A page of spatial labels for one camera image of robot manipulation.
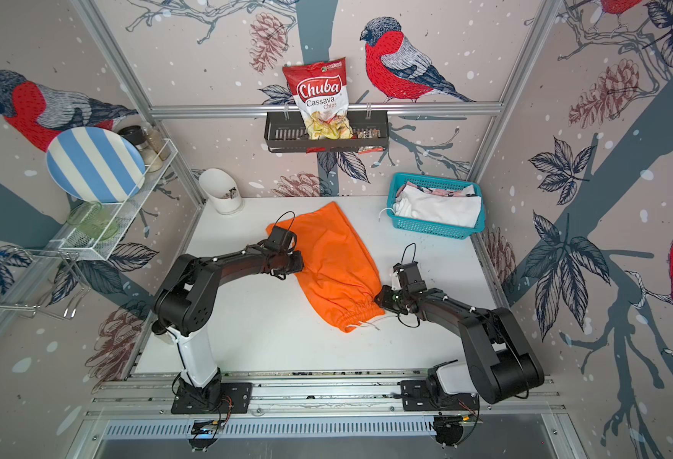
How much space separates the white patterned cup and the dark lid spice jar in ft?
0.80

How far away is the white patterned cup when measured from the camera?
1.10 metres

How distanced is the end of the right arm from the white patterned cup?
0.70m

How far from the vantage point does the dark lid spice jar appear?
2.65ft

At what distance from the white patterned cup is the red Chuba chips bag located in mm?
444

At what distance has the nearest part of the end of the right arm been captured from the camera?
0.68 meters
